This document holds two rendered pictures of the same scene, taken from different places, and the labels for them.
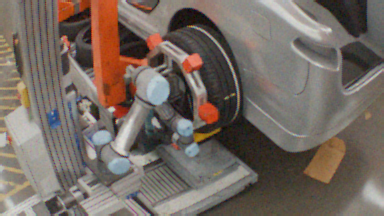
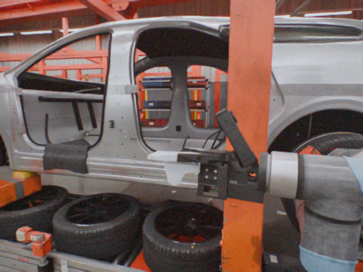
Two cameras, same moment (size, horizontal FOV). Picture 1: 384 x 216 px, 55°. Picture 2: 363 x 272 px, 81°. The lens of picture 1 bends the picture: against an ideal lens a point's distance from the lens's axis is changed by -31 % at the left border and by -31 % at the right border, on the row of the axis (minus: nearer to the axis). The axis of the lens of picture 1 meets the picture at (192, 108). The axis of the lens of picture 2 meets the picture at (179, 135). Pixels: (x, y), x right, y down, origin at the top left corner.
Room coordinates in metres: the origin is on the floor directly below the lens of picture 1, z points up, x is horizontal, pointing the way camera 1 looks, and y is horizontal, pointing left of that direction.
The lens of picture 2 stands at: (2.37, 1.41, 1.33)
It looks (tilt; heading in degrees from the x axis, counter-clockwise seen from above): 8 degrees down; 319
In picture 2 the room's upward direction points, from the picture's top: straight up
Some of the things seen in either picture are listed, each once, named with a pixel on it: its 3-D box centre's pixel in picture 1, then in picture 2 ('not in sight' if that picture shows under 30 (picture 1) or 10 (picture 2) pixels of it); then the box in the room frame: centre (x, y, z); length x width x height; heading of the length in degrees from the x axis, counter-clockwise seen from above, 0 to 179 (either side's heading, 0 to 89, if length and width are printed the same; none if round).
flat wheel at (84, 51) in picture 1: (103, 40); (100, 221); (4.04, 0.83, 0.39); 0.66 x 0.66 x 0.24
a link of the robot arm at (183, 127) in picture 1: (183, 130); not in sight; (2.04, 0.05, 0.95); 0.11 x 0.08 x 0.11; 34
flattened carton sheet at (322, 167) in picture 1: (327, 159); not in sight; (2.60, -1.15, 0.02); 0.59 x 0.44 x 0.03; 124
